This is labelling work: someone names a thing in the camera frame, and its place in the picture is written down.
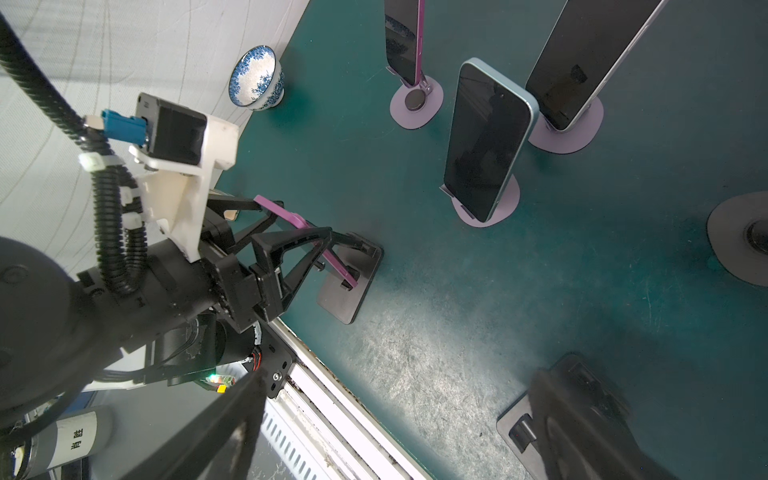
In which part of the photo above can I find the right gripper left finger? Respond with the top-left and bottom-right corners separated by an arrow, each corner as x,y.
125,371 -> 267,479

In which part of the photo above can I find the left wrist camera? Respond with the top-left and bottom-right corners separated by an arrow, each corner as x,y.
80,91 -> 240,263

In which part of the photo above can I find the back right round stand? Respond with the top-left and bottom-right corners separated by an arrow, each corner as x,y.
707,191 -> 767,287

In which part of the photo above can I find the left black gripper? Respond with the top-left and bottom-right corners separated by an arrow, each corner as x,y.
200,191 -> 332,333

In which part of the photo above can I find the back centre round stand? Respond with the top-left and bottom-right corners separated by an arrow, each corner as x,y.
529,98 -> 604,155

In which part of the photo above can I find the front right folding stand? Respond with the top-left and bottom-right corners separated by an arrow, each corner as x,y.
496,352 -> 631,479

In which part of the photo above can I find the folding stand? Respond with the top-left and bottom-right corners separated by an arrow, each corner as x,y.
317,231 -> 384,325
496,352 -> 631,479

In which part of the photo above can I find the middle round stand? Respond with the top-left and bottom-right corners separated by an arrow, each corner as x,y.
440,175 -> 520,228

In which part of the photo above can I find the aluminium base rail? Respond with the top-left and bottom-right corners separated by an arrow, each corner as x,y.
261,320 -> 431,479

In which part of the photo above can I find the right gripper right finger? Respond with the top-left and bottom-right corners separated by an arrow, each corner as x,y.
528,370 -> 675,479

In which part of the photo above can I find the round stand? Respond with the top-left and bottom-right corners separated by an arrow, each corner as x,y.
707,191 -> 767,287
529,98 -> 604,155
389,76 -> 444,130
440,175 -> 520,228

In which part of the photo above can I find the front left folding stand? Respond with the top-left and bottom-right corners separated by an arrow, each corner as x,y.
317,231 -> 384,325

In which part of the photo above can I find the back centre phone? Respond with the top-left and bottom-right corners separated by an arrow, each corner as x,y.
526,0 -> 666,132

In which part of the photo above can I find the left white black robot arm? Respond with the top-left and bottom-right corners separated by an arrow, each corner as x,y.
1,23 -> 334,452

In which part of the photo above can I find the back left phone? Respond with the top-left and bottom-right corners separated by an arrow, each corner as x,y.
384,0 -> 425,87

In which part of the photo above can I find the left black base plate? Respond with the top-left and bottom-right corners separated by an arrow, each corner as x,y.
252,331 -> 296,399

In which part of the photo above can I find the back left round stand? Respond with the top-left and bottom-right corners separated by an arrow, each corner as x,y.
389,76 -> 444,130

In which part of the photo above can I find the purple phone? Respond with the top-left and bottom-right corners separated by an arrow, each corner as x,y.
253,194 -> 359,289

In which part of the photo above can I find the blue white ceramic bowl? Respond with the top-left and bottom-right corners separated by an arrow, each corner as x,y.
228,45 -> 285,111

